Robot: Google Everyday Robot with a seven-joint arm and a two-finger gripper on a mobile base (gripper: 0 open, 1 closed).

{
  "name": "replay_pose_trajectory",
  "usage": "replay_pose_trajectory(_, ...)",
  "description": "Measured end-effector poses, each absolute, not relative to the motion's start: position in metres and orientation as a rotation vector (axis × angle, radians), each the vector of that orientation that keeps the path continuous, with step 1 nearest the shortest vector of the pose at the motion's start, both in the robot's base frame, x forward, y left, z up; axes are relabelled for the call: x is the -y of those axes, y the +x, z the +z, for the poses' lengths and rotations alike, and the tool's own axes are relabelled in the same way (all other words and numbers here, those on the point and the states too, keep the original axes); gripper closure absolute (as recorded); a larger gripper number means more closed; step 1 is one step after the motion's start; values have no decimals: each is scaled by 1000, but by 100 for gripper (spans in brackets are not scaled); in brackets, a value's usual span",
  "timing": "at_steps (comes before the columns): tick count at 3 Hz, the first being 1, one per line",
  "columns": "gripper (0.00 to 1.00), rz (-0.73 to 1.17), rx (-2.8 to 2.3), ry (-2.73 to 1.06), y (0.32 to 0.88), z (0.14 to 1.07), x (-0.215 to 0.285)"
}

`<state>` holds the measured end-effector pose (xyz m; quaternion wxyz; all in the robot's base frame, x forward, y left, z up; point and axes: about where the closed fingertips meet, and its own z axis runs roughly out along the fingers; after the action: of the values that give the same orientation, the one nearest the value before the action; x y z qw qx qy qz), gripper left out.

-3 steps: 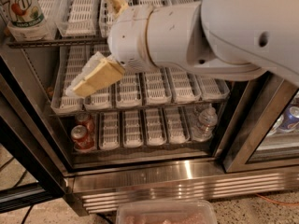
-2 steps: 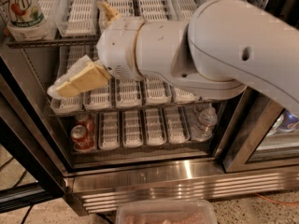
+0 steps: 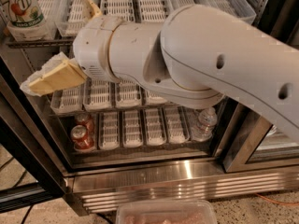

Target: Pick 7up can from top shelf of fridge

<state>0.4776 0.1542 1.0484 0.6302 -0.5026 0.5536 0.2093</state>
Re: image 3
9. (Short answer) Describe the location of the orange cable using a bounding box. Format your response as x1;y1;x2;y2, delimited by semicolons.
255;193;299;207

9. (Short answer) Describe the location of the top shelf tray two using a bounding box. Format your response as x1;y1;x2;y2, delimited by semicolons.
55;0;99;37

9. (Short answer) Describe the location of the bottom shelf tray five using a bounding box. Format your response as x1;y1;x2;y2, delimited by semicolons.
164;106;189;144

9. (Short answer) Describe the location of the wire shelf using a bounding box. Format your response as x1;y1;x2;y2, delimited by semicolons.
50;101;188;118
7;38;74;49

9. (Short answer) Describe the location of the front clear water bottle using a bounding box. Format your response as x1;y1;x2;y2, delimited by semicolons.
192;107;218;142

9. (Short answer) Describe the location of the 7up zero sugar can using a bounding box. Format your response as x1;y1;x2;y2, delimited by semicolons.
0;0;48;41

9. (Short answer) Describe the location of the stainless steel fridge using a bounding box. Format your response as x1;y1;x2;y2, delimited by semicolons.
1;0;299;216

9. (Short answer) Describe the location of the shelf tray two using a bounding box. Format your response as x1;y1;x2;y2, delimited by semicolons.
55;0;99;37
98;112;120;150
83;78;112;111

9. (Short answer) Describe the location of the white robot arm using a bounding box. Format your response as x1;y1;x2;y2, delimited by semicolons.
21;5;299;141

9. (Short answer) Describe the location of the middle shelf tray four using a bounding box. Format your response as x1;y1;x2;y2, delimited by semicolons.
144;91;167;105

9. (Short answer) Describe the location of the middle shelf tray one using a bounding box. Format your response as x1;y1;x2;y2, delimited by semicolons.
50;85;84;115

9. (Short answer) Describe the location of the middle wire shelf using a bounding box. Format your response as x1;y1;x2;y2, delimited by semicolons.
50;101;188;118

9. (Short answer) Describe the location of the red soda can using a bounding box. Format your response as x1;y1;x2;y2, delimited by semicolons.
70;125;95;152
75;113;94;133

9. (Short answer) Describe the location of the middle shelf tray three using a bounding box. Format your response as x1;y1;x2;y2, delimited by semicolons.
115;80;142;107

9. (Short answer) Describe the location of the shelf tray one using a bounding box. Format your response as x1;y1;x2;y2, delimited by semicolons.
37;0;61;40
50;85;84;115

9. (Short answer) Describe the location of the bottom shelf tray three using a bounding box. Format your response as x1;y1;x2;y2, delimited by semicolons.
122;110;143;147

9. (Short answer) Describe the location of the middle shelf tray two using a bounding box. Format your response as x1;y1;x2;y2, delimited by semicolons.
83;78;112;111

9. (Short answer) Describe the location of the rear red soda can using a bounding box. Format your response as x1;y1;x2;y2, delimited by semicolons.
75;113;94;133

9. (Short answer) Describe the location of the bottom shelf tray two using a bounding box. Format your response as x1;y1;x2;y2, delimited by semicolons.
98;112;120;150

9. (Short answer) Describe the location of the black cable on floor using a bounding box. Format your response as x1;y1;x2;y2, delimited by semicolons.
0;156;36;224

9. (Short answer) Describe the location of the clear plastic container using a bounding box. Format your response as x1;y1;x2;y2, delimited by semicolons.
116;200;218;224

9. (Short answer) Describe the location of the top shelf tray one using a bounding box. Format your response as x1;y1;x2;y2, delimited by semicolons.
37;0;61;40

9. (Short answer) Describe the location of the bottom shelf tray four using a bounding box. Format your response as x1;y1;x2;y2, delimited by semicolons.
144;108;166;146

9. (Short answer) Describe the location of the shelf tray three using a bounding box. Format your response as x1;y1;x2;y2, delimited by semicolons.
115;80;142;107
122;110;143;147
100;0;135;22

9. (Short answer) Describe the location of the front red soda can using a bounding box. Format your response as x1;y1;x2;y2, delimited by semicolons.
70;125;95;152

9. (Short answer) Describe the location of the shelf tray four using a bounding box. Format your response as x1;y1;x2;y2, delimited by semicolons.
144;91;167;105
144;108;166;146
136;0;173;23

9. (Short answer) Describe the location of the open fridge glass door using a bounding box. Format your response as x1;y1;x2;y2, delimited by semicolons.
0;61;65;213

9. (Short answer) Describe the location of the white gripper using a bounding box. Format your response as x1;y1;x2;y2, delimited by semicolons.
20;0;124;96

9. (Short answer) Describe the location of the top shelf tray four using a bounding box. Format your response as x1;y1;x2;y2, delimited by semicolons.
136;0;173;23

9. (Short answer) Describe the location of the top shelf tray three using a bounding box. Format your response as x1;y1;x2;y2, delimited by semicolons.
100;0;135;22

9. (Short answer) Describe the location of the top wire shelf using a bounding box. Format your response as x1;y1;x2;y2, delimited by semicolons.
7;38;74;49

